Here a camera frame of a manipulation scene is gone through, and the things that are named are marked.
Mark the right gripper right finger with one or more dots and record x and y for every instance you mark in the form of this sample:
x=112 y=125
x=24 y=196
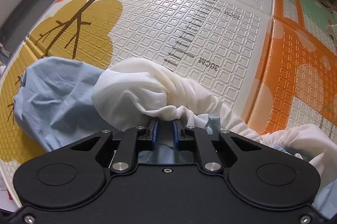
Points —
x=199 y=143

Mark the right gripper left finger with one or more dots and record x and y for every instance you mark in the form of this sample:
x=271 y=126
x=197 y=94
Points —
x=134 y=141

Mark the light blue shirt white collar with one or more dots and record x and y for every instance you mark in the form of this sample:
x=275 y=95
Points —
x=61 y=101

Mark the colourful foam play mat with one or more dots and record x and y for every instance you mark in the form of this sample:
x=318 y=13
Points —
x=271 y=61

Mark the white crumpled cloth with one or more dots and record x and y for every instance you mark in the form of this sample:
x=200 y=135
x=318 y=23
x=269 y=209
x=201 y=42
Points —
x=332 y=30

